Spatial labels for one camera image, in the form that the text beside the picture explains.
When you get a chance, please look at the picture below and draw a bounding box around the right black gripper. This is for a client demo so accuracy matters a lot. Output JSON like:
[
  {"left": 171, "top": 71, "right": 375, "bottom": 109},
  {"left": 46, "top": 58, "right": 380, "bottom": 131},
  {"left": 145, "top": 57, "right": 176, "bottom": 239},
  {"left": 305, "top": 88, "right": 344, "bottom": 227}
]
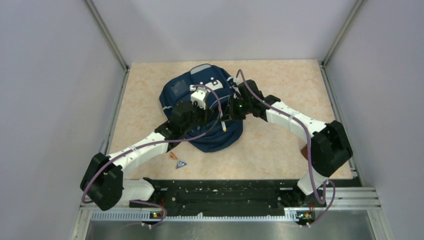
[{"left": 222, "top": 95, "right": 252, "bottom": 122}]

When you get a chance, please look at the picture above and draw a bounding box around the navy blue student backpack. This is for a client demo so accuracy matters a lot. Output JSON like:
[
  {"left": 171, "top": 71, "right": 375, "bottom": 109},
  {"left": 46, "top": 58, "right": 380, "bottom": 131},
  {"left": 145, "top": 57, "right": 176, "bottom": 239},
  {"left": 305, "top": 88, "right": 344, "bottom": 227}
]
[{"left": 159, "top": 63, "right": 244, "bottom": 153}]

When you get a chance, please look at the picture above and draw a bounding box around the small orange eraser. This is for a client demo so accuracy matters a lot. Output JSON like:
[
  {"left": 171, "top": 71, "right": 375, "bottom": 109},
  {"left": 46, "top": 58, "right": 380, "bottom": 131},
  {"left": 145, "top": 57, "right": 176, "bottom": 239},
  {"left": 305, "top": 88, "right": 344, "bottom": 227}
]
[{"left": 169, "top": 151, "right": 179, "bottom": 160}]

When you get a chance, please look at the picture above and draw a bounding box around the blue triangular eraser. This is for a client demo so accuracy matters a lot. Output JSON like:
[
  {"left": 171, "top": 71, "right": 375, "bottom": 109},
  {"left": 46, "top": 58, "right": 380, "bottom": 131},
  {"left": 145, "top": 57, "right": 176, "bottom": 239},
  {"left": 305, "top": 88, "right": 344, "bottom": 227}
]
[{"left": 175, "top": 160, "right": 187, "bottom": 169}]

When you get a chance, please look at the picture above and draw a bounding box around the white yellow marker pen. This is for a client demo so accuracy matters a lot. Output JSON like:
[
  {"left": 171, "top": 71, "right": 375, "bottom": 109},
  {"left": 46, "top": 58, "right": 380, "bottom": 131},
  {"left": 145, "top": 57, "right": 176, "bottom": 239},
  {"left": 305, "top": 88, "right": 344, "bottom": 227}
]
[{"left": 220, "top": 112, "right": 227, "bottom": 132}]

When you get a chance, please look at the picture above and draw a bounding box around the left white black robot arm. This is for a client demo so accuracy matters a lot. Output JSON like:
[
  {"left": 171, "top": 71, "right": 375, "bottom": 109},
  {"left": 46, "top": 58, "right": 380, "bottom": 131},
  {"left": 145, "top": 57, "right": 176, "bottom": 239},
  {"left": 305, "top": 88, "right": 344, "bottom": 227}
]
[{"left": 80, "top": 101, "right": 215, "bottom": 211}]

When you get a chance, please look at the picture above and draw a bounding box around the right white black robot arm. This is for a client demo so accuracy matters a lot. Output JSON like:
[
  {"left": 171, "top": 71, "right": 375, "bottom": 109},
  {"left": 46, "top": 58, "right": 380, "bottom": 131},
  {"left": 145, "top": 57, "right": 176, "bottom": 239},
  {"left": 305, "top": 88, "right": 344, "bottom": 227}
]
[{"left": 225, "top": 77, "right": 353, "bottom": 206}]

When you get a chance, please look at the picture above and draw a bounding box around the brown leather pouch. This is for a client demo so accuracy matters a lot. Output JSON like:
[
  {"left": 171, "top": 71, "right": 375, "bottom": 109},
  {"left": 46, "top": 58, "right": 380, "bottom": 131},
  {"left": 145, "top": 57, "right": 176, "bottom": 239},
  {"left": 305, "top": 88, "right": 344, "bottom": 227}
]
[{"left": 300, "top": 146, "right": 309, "bottom": 160}]

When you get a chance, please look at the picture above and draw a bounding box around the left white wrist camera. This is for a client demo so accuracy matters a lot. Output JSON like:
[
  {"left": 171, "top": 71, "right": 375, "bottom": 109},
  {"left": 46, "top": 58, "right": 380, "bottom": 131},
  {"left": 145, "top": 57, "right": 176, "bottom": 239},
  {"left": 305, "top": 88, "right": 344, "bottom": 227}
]
[{"left": 189, "top": 85, "right": 210, "bottom": 110}]

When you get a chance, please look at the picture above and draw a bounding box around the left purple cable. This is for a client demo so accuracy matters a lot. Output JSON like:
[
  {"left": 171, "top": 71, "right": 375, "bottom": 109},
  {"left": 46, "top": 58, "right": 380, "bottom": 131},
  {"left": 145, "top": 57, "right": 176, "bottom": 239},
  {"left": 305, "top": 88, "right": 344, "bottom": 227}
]
[{"left": 81, "top": 84, "right": 223, "bottom": 229}]

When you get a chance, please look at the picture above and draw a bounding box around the purple cable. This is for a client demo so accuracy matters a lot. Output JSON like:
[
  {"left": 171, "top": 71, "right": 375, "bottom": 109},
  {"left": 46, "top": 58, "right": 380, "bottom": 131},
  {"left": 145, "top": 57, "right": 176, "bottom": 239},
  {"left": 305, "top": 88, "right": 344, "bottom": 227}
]
[
  {"left": 235, "top": 68, "right": 336, "bottom": 229},
  {"left": 81, "top": 84, "right": 223, "bottom": 229}
]

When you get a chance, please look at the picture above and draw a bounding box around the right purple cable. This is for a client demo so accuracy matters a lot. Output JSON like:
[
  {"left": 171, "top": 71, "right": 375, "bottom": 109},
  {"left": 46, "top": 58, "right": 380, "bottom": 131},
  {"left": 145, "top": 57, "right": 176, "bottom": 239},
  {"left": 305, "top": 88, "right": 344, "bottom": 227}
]
[{"left": 235, "top": 68, "right": 336, "bottom": 229}]

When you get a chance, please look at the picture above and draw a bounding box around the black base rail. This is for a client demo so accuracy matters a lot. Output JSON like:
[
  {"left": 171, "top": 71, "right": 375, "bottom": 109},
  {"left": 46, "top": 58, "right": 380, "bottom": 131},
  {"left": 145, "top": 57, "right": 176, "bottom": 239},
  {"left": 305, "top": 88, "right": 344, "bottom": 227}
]
[{"left": 129, "top": 178, "right": 327, "bottom": 218}]

